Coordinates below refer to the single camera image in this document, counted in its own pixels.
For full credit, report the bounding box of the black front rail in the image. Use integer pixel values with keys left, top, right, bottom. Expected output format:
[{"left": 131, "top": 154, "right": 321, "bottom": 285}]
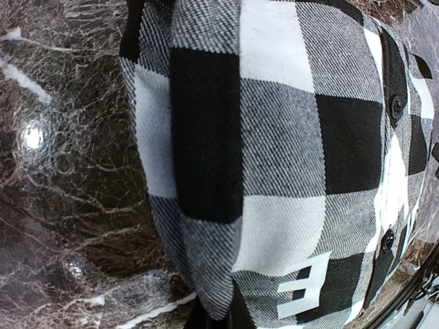
[{"left": 363, "top": 253, "right": 439, "bottom": 329}]

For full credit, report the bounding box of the black white plaid shirt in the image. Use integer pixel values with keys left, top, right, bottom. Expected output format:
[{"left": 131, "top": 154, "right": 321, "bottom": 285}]
[{"left": 120, "top": 1, "right": 434, "bottom": 328}]

